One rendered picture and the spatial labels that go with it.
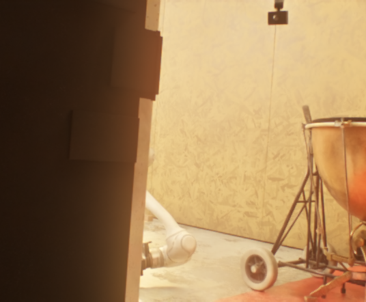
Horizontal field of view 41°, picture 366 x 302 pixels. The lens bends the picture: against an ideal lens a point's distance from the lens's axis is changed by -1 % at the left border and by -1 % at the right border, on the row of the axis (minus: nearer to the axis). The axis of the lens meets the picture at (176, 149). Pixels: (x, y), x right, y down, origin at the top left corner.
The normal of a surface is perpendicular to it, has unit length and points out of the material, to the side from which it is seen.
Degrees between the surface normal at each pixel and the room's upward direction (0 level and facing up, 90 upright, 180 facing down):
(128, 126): 90
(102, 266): 90
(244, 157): 90
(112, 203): 90
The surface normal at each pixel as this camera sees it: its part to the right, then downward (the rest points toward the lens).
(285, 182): -0.71, -0.06
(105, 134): 0.63, 0.04
